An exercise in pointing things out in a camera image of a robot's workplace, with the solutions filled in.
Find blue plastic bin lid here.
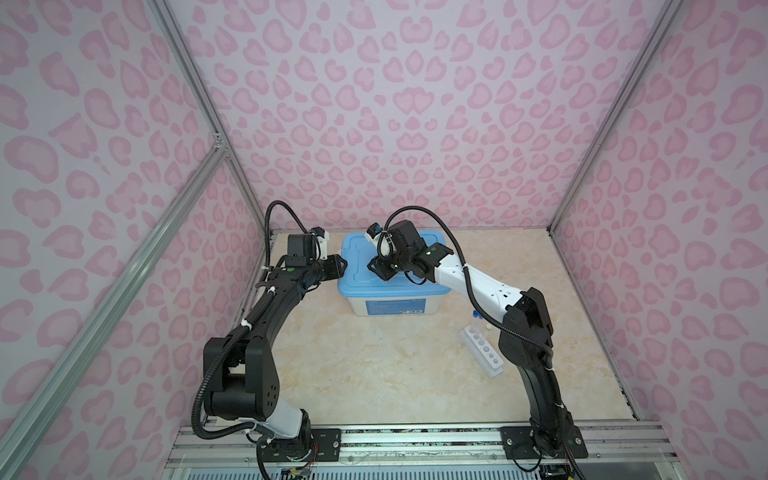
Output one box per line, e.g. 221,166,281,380
338,233,450,299

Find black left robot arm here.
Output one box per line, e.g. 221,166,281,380
191,227,347,457

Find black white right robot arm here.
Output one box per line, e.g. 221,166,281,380
365,220,586,464

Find white plastic storage bin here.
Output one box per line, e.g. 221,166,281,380
348,295,444,317

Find white test tube rack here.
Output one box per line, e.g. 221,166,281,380
459,325,504,378

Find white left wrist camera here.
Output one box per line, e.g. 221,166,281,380
310,226,330,260

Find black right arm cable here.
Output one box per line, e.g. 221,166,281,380
375,205,553,355

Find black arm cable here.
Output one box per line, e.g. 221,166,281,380
190,199,313,441
375,205,553,355

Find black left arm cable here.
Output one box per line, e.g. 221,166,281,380
190,199,313,441

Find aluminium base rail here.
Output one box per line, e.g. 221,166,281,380
161,421,687,479

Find diagonal aluminium frame bar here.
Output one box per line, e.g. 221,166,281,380
1,145,227,479

